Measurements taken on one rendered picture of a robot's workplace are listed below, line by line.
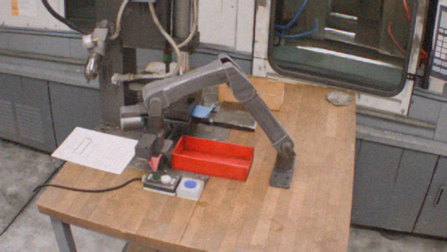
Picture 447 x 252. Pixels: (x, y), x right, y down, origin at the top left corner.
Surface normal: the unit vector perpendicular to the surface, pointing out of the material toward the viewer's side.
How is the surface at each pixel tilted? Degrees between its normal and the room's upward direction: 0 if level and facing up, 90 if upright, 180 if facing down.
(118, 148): 0
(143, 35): 90
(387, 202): 90
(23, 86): 90
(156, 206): 0
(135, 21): 90
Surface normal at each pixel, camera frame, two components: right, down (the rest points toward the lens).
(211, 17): -0.29, 0.49
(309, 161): 0.04, -0.85
